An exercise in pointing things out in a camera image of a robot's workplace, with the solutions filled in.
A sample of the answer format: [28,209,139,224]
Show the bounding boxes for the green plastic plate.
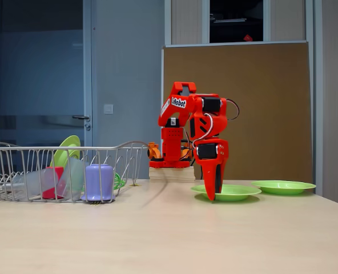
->
[251,180,317,196]
[49,135,81,168]
[190,184,263,202]

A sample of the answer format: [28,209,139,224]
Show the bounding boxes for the green whisk with steel handle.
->
[0,172,127,195]

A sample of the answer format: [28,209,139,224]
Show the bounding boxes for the purple plastic mug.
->
[81,164,118,203]

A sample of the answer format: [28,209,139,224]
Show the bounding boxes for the grey translucent plastic cup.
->
[57,158,90,202]
[10,168,58,201]

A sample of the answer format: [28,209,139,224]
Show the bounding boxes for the red plastic cup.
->
[42,167,66,200]

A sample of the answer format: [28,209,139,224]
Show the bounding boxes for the orange plastic clamp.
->
[180,144,194,160]
[147,142,162,160]

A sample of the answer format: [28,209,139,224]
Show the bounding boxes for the wooden base block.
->
[148,167,196,183]

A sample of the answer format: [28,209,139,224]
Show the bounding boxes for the brown cork board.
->
[160,41,313,183]

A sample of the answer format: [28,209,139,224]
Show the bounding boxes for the white spiral notebook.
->
[213,17,247,23]

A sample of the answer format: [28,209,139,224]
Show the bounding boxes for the glass office door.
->
[0,0,93,178]

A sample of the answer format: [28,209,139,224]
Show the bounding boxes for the dark door handle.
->
[72,114,91,131]

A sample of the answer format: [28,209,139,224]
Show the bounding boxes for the metal wire dish rack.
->
[0,140,150,204]

